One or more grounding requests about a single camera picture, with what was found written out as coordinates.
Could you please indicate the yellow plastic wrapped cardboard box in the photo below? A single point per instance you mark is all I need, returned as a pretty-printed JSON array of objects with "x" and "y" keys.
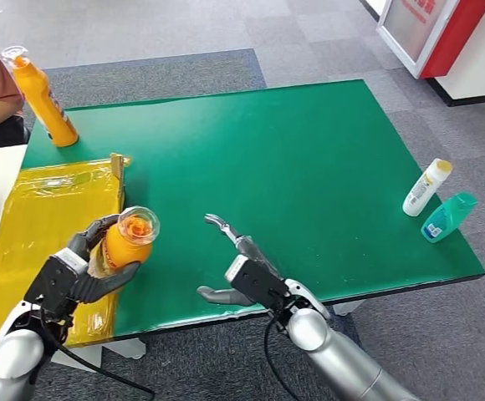
[{"x": 37, "y": 221}]

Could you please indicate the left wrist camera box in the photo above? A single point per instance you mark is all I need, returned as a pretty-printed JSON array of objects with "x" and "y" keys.
[{"x": 54, "y": 282}]

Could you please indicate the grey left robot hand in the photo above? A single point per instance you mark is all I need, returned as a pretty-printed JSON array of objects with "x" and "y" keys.
[{"x": 100, "y": 285}]

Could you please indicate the orange bottle with clear cap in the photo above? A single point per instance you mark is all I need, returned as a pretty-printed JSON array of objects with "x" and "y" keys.
[
  {"x": 125, "y": 249},
  {"x": 44, "y": 105}
]

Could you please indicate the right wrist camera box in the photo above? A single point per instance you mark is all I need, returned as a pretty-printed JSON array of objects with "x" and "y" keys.
[{"x": 259, "y": 282}]

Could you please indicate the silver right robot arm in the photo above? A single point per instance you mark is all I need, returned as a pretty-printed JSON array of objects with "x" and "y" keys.
[{"x": 334, "y": 360}]

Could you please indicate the white cabinet with black base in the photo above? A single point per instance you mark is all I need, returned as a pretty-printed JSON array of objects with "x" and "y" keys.
[{"x": 480, "y": 66}]

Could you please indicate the red white display stand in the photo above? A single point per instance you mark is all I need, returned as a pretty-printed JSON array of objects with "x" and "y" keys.
[{"x": 433, "y": 33}]

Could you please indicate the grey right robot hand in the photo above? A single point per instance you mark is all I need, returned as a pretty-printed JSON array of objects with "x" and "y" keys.
[{"x": 251, "y": 246}]

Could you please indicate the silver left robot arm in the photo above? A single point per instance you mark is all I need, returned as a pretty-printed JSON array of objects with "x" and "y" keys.
[{"x": 14, "y": 357}]

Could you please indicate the white bottle with yellow cap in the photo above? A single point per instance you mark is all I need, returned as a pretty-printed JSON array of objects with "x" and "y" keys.
[{"x": 423, "y": 189}]

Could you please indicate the green table board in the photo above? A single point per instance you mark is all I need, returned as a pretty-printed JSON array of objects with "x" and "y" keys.
[{"x": 288, "y": 166}]

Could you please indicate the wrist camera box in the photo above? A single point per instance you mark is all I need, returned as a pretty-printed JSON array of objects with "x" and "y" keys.
[
  {"x": 54, "y": 282},
  {"x": 259, "y": 282}
]

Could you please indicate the teal translucent bottle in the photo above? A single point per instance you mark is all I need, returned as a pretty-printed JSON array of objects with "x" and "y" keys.
[{"x": 448, "y": 217}]

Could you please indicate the white table foot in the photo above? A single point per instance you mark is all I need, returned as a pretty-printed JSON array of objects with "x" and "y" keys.
[
  {"x": 121, "y": 350},
  {"x": 347, "y": 308}
]

